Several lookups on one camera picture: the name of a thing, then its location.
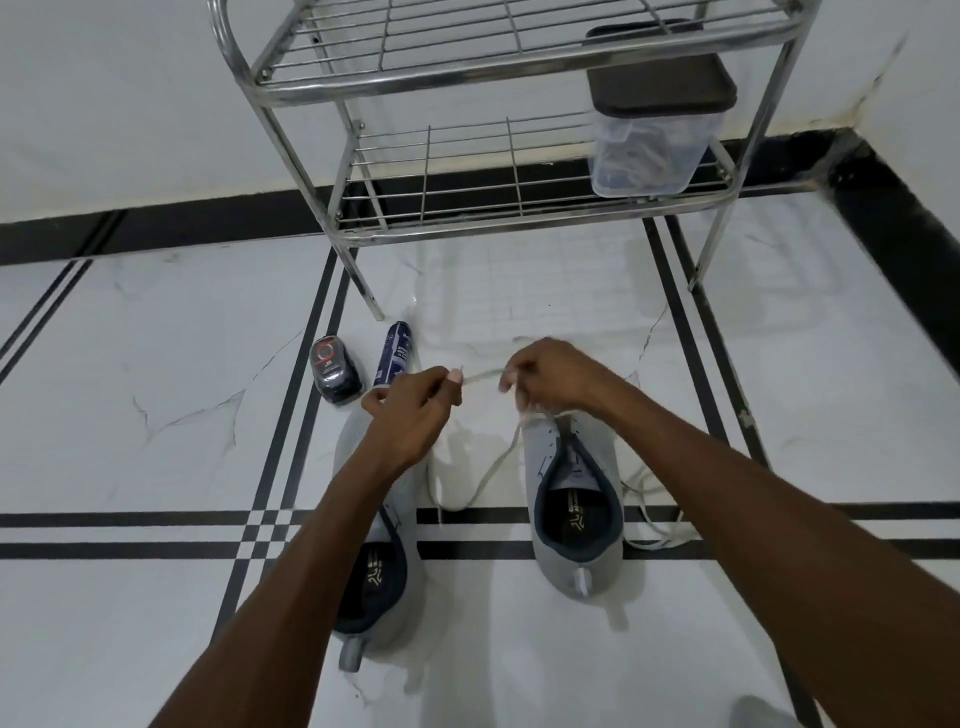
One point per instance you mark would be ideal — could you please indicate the blue spray can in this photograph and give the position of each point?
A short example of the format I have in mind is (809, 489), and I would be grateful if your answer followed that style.
(393, 352)

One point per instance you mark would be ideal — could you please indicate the grey sneaker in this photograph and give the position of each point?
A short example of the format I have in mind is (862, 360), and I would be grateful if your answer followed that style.
(581, 559)
(401, 517)

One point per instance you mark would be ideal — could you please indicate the person's left hand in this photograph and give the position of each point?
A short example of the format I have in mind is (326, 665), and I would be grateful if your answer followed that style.
(405, 420)

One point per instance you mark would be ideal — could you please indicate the black shoe polish applicator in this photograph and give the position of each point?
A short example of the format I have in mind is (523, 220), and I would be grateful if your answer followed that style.
(335, 371)

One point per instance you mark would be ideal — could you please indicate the person's left thumb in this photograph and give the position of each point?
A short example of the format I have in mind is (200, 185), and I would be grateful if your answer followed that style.
(442, 373)

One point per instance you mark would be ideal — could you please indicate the clear container with brown lid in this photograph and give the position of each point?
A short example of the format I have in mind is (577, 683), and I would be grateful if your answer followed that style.
(660, 90)

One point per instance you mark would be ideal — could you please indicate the white shoelace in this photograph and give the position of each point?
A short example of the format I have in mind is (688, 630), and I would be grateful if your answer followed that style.
(487, 476)
(664, 536)

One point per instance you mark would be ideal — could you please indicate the person's right forearm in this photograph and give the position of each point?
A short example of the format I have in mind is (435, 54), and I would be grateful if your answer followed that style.
(765, 547)

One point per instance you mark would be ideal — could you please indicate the person's right fingers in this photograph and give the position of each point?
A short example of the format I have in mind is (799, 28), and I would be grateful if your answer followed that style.
(519, 382)

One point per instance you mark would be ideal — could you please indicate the person's right hand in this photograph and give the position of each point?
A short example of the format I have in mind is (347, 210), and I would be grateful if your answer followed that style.
(566, 375)

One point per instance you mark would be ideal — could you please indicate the person's left forearm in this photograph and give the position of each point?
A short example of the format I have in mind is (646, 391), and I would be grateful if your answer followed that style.
(300, 592)

